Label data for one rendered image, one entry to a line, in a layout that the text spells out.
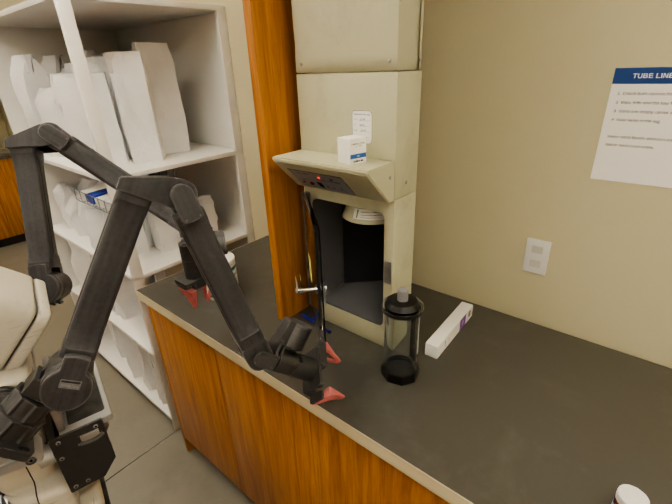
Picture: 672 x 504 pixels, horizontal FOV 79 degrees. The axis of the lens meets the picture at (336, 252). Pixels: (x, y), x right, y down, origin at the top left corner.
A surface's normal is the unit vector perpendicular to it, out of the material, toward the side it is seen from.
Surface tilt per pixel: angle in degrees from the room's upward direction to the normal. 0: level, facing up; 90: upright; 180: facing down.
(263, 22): 90
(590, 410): 0
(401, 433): 0
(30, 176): 67
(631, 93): 90
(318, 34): 90
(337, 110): 90
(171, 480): 0
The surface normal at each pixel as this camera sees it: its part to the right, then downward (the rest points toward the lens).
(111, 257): 0.43, 0.18
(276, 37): 0.77, 0.25
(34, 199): 0.33, -0.01
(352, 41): -0.64, 0.34
